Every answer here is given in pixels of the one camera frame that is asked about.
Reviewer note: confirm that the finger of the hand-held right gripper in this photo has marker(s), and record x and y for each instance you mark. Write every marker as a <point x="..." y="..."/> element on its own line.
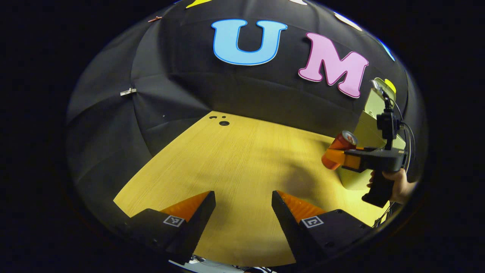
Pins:
<point x="337" y="155"/>

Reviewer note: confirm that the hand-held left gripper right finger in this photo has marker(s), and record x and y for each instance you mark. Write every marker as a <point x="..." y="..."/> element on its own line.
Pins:
<point x="288" y="227"/>

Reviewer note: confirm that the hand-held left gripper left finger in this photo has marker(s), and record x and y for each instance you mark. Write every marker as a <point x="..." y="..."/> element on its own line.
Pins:
<point x="197" y="223"/>

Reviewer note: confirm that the red pop can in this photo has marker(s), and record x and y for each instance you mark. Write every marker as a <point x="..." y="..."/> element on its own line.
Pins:
<point x="341" y="143"/>

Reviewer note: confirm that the green desktop garbage bin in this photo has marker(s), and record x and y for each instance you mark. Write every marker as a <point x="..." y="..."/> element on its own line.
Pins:
<point x="373" y="106"/>

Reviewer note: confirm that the wooden desktop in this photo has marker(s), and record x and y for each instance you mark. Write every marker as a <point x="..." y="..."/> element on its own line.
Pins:
<point x="246" y="159"/>

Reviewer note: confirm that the silver metal clip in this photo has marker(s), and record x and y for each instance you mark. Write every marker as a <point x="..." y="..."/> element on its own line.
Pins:
<point x="128" y="91"/>

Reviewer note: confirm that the black backdrop cloth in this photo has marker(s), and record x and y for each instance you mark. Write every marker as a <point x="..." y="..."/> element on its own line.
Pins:
<point x="170" y="57"/>

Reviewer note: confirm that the copper metal clip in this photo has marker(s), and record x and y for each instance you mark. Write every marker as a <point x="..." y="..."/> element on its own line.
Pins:
<point x="154" y="18"/>

